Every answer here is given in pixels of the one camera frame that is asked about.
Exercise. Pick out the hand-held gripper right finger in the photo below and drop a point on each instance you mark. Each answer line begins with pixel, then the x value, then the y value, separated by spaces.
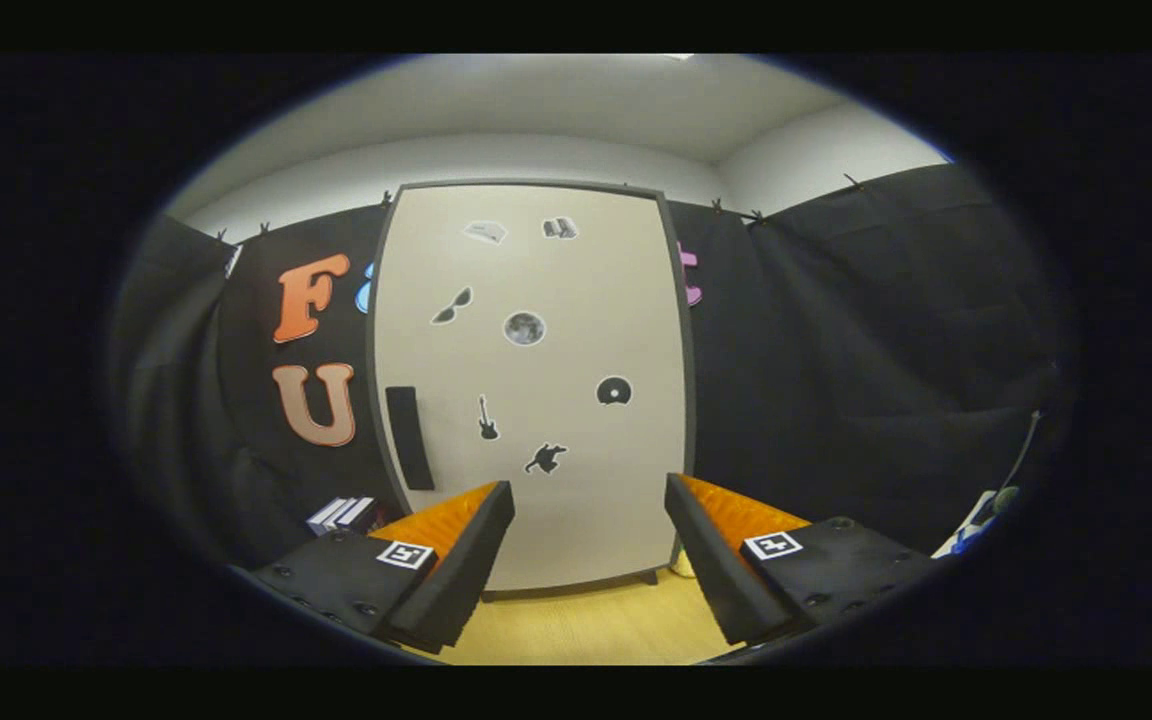
pixel 711 560

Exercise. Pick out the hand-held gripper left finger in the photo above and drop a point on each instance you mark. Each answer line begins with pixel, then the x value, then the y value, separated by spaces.
pixel 456 570

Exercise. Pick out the light grey cabinet door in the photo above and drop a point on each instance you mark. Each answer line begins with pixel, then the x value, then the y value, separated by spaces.
pixel 586 280

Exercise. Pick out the yellow plush toy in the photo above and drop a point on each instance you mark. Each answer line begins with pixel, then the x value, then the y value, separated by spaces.
pixel 682 565

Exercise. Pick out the dark navy book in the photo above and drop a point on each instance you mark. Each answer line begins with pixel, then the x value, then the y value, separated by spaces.
pixel 361 515

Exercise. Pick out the white spine book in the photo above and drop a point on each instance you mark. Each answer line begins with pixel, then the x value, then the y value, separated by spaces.
pixel 338 514

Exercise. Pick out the dark grey cabinet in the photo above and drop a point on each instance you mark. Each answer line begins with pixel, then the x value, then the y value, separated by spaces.
pixel 691 420

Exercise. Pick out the light blue book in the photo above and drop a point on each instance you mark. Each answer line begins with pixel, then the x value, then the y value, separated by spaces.
pixel 321 516

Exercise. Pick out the black backdrop cloth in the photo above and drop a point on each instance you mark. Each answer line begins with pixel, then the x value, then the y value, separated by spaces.
pixel 836 350

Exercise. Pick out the white and blue paper items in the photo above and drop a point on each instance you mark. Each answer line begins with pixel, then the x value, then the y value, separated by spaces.
pixel 966 530

